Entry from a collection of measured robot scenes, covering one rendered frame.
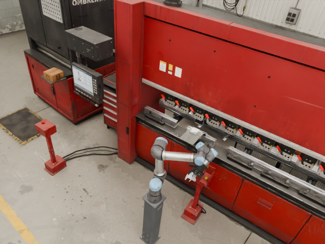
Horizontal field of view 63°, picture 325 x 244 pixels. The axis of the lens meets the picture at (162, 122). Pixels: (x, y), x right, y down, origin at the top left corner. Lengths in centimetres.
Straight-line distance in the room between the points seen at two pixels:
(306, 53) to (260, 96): 55
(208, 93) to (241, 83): 40
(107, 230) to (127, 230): 25
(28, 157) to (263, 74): 344
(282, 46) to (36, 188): 336
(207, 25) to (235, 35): 29
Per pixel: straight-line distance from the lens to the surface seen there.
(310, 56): 246
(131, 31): 296
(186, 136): 313
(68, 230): 356
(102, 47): 292
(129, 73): 317
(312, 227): 334
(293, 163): 333
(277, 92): 264
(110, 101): 428
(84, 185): 391
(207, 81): 285
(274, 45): 249
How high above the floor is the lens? 301
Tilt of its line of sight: 38 degrees down
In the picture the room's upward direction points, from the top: 6 degrees clockwise
